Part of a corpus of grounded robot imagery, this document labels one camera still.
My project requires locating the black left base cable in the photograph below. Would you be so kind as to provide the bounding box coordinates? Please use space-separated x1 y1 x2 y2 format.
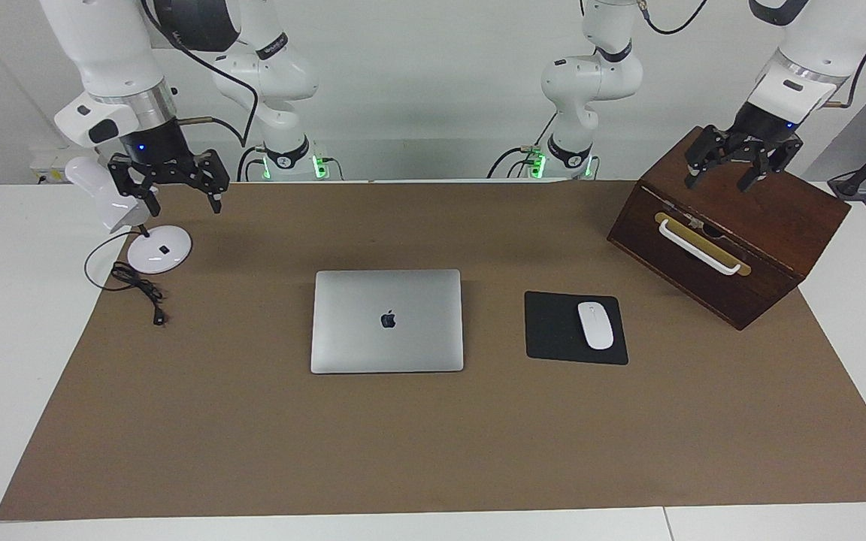
487 113 554 180

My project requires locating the brass handle plate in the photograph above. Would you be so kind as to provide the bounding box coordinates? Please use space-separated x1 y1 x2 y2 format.
654 212 752 277

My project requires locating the grey aluminium laptop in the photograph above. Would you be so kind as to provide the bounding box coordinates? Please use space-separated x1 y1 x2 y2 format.
310 269 465 375

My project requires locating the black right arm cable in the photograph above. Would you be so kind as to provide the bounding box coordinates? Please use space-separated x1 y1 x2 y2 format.
140 0 259 147

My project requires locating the dark brown wooden box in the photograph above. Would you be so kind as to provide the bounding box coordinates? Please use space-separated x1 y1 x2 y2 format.
607 125 852 331

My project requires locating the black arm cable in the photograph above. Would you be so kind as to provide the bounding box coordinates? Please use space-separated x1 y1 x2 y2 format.
824 45 866 110
140 0 259 147

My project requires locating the white box handle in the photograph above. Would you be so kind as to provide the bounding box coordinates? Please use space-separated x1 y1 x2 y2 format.
659 219 742 276

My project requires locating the white wall power strip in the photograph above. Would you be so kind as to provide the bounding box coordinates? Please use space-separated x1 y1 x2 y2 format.
29 144 114 185

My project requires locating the black lamp power cable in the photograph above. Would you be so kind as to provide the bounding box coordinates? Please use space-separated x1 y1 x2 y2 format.
84 229 171 328

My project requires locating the white desk lamp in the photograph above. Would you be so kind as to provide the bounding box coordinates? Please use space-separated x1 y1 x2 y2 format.
65 156 193 275

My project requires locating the white computer mouse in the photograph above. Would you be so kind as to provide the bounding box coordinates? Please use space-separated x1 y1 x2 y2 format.
577 301 615 351

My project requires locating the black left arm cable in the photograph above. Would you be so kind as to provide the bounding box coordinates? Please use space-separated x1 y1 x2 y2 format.
824 45 866 110

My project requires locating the black mouse pad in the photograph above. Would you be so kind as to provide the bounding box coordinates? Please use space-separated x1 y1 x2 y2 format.
524 291 629 366

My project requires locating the black base cable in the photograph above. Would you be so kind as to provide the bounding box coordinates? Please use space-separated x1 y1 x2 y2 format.
487 113 554 180
236 143 268 183

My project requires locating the brown table mat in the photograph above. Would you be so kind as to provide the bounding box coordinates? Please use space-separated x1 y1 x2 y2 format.
0 180 866 521

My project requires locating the black right base cable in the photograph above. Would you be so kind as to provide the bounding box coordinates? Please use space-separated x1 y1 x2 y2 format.
236 143 268 183

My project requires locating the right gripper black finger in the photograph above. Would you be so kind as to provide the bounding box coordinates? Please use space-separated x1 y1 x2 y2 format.
193 148 231 216
107 155 161 219

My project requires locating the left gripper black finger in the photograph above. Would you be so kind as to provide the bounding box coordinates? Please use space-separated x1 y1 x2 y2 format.
684 126 730 189
737 135 804 193

